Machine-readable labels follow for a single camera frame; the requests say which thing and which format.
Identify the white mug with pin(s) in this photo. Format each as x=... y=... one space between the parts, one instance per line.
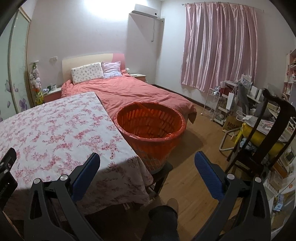
x=54 y=87

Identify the person's dark trouser leg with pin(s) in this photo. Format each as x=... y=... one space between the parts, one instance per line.
x=162 y=225

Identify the beige pink headboard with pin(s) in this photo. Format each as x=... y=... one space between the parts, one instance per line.
x=68 y=64

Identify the floral wardrobe sliding doors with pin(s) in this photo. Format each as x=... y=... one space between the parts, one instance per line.
x=14 y=84

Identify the plush toy hanging stack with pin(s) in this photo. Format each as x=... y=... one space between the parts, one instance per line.
x=36 y=86

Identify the white wire rack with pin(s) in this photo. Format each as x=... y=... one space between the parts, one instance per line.
x=211 y=102

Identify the white bookshelf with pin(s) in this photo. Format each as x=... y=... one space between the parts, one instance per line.
x=289 y=84

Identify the right bedside table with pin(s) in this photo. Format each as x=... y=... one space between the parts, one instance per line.
x=139 y=76

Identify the pink bedside table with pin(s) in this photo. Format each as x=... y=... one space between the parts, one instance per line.
x=52 y=95

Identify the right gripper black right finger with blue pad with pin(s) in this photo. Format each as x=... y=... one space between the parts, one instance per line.
x=253 y=219

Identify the black office chair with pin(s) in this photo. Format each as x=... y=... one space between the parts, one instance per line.
x=265 y=140

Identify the white air conditioner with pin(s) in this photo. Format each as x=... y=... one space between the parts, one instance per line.
x=145 y=11

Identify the cluttered white desk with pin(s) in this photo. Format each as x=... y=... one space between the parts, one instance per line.
x=234 y=96

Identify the floral pink tablecloth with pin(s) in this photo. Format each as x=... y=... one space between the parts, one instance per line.
x=52 y=139

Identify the orange laundry basket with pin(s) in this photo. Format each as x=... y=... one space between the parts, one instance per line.
x=152 y=130

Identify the wall power outlet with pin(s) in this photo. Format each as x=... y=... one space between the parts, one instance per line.
x=53 y=59

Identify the salmon pink duvet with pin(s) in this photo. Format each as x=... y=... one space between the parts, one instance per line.
x=119 y=91

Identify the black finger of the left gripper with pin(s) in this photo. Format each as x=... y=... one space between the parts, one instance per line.
x=8 y=183

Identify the floral white pillow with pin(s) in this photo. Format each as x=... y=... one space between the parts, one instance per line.
x=87 y=72

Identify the pink striped pillow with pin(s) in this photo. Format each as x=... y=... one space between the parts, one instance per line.
x=111 y=69

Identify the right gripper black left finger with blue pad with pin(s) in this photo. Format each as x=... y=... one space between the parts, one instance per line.
x=42 y=221

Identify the pink striped curtain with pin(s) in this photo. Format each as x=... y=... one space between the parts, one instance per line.
x=221 y=43

